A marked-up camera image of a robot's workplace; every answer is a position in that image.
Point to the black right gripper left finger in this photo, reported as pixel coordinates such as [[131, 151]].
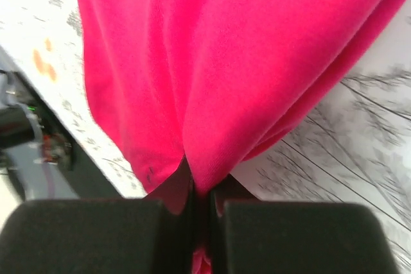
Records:
[[148, 235]]

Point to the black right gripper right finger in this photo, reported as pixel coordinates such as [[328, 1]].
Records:
[[286, 237]]

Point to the pink t shirt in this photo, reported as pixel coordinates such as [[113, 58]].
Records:
[[215, 82]]

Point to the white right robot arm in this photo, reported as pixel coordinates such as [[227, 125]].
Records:
[[33, 141]]

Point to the floral table cloth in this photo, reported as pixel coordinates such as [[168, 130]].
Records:
[[354, 146]]

